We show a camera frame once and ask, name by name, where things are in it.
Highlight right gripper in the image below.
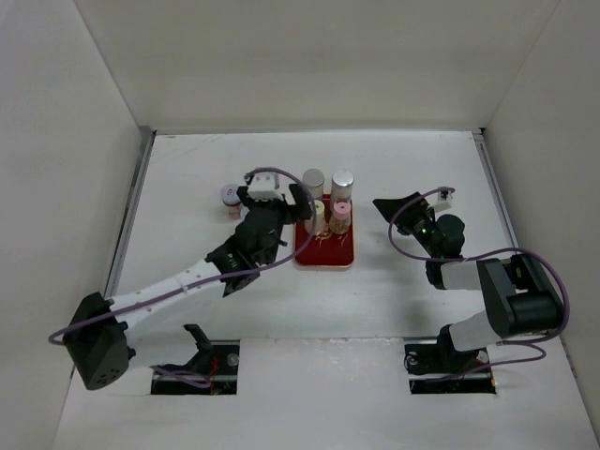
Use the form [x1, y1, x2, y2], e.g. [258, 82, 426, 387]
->
[373, 191, 440, 258]

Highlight yellow-green lid spice bottle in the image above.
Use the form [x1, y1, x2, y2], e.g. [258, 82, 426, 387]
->
[304, 200, 326, 235]

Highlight tall jar silver lid front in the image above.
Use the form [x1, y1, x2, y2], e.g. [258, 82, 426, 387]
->
[302, 169, 324, 201]

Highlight tall jar silver lid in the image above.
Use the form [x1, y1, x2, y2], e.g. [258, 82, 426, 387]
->
[302, 169, 324, 201]
[330, 169, 354, 203]

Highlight pink lid spice bottle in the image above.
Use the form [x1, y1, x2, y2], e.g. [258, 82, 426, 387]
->
[328, 201, 352, 235]

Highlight tall jar silver lid back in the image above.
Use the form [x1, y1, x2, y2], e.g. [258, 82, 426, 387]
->
[330, 169, 354, 203]

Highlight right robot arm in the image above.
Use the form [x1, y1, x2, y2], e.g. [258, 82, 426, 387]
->
[372, 187, 570, 380]

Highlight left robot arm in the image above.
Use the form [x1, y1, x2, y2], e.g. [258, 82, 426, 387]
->
[54, 172, 315, 391]

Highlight red rectangular serving tray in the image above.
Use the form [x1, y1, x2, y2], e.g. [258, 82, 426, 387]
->
[294, 213, 355, 268]

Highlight sauce jar white lid back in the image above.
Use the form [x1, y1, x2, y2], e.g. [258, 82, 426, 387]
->
[220, 184, 243, 219]

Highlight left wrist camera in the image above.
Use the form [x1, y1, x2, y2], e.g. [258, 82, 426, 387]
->
[247, 172, 284, 202]

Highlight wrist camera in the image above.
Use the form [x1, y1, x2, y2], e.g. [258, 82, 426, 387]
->
[247, 172, 284, 202]
[430, 187, 455, 213]

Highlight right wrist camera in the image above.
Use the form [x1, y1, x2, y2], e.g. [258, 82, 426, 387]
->
[430, 187, 455, 213]

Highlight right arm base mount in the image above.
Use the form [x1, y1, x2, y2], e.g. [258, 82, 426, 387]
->
[404, 343, 496, 395]

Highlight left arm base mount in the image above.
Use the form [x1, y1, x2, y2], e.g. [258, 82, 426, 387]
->
[150, 324, 241, 396]

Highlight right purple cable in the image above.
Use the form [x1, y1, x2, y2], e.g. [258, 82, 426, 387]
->
[388, 187, 571, 382]

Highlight purple cable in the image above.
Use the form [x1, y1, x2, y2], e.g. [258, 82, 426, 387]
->
[388, 187, 571, 382]
[48, 167, 320, 390]

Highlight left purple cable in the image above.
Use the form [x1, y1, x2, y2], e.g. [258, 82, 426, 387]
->
[48, 167, 320, 390]

